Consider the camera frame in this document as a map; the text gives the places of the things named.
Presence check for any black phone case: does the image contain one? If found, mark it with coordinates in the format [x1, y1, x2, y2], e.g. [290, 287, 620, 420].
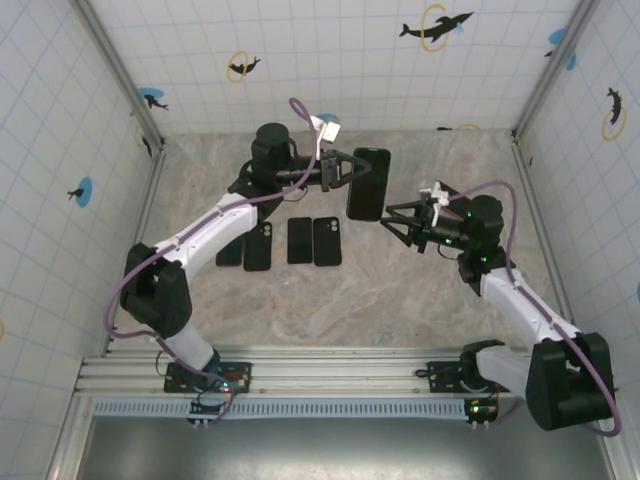
[345, 147, 392, 223]
[243, 220, 274, 273]

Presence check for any black smartphone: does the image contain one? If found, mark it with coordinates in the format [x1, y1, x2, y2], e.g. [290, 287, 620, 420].
[437, 180, 471, 201]
[215, 234, 246, 270]
[286, 216, 314, 266]

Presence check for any dark blue phone case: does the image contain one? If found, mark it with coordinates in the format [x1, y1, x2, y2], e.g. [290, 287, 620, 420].
[312, 216, 343, 268]

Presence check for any grey metal panel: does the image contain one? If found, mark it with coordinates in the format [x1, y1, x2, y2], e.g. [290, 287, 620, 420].
[82, 399, 614, 480]

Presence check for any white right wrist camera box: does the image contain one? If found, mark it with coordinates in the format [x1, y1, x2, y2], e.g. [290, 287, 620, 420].
[418, 182, 451, 221]

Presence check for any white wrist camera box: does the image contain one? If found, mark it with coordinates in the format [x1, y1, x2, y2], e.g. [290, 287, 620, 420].
[309, 115, 344, 146]
[418, 182, 451, 221]

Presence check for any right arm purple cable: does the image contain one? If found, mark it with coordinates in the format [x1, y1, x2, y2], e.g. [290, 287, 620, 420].
[444, 180, 625, 439]

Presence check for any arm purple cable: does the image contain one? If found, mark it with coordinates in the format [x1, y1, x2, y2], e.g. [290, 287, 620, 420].
[102, 97, 321, 426]
[444, 180, 625, 439]

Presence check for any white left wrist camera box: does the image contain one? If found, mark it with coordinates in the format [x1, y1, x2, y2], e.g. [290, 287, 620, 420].
[309, 115, 344, 146]

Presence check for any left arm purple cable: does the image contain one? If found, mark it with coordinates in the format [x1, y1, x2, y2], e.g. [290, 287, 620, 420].
[102, 97, 321, 426]

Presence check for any aluminium table side rail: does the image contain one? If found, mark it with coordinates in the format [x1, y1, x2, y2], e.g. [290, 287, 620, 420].
[101, 144, 169, 357]
[510, 130, 576, 331]

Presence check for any aluminium corner post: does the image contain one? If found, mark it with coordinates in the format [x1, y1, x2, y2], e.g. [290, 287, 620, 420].
[512, 0, 601, 141]
[73, 0, 167, 154]

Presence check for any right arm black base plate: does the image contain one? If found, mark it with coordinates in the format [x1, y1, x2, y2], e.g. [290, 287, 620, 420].
[427, 359, 521, 395]

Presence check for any aluminium rail frame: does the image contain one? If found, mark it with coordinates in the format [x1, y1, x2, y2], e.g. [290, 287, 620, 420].
[74, 346, 619, 401]

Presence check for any large dolphin yellow ring sticker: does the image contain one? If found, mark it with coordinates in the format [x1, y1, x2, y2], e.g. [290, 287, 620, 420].
[398, 3, 475, 54]

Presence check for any white slotted cable duct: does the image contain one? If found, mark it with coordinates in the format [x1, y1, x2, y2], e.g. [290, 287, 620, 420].
[92, 398, 474, 420]

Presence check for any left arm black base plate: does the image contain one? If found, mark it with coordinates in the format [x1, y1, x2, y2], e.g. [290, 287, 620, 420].
[163, 360, 254, 397]

